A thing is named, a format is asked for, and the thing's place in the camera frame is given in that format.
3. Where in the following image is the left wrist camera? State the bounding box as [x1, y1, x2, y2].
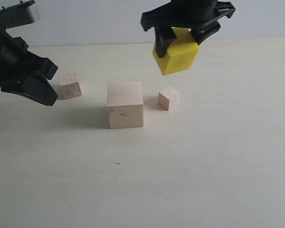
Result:
[0, 0, 41, 29]

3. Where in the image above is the large wooden cube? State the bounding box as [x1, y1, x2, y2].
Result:
[106, 82, 144, 129]

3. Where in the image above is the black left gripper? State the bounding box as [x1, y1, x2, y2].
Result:
[0, 23, 58, 106]

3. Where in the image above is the small wooden cube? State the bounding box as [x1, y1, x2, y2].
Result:
[158, 86, 180, 111]

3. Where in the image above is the yellow cube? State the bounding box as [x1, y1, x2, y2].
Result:
[152, 28, 200, 76]

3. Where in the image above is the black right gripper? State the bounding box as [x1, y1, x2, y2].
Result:
[140, 0, 236, 58]

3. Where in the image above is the medium wooden cube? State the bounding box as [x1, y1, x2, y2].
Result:
[58, 72, 82, 99]

